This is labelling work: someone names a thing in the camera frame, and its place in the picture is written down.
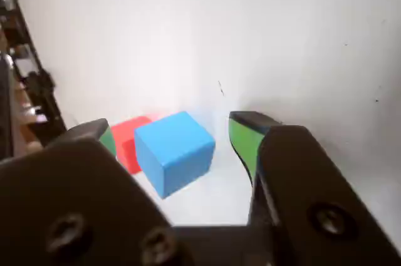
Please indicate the black shelf frame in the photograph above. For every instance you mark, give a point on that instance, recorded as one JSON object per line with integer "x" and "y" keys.
{"x": 51, "y": 109}

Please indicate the red lego block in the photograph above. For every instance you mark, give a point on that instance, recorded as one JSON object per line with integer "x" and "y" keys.
{"x": 123, "y": 136}

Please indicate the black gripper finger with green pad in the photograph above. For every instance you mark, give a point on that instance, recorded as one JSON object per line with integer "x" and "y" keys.
{"x": 307, "y": 184}
{"x": 62, "y": 191}

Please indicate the dark flat panel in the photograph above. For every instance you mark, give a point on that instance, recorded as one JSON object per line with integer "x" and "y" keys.
{"x": 4, "y": 106}

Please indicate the blue lego block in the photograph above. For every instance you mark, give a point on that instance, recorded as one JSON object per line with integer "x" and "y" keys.
{"x": 175, "y": 153}

